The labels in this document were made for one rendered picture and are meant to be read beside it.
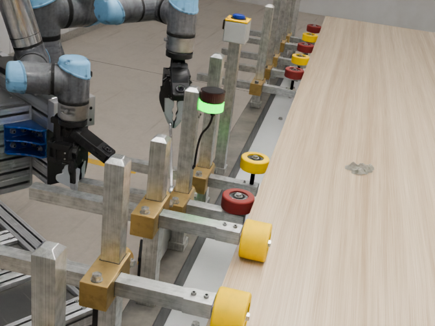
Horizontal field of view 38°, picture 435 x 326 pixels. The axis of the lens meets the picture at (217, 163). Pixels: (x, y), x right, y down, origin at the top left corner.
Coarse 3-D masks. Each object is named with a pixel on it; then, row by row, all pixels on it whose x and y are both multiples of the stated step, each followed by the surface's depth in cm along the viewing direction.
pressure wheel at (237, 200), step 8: (224, 192) 155; (232, 192) 156; (240, 192) 156; (248, 192) 156; (224, 200) 153; (232, 200) 152; (240, 200) 152; (248, 200) 153; (224, 208) 153; (232, 208) 152; (240, 208) 152; (248, 208) 152
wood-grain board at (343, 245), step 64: (320, 64) 282; (384, 64) 295; (320, 128) 206; (384, 128) 213; (320, 192) 163; (384, 192) 167; (320, 256) 134; (384, 256) 137; (256, 320) 112; (320, 320) 114; (384, 320) 116
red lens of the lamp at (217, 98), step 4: (200, 92) 150; (204, 92) 148; (224, 92) 149; (200, 96) 150; (204, 96) 148; (208, 96) 148; (212, 96) 147; (216, 96) 147; (220, 96) 148; (224, 96) 149; (204, 100) 148; (208, 100) 148; (212, 100) 148; (216, 100) 148; (220, 100) 148; (224, 100) 150
